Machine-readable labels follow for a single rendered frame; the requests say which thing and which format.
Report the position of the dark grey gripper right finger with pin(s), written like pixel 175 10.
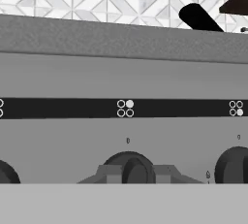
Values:
pixel 165 173

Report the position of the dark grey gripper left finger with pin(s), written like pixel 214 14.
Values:
pixel 109 173

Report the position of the black stove knob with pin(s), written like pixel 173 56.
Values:
pixel 233 166
pixel 7 173
pixel 139 169

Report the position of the grey stove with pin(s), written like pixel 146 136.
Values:
pixel 97 72

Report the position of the dark brown wooden shelf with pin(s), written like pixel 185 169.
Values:
pixel 237 5

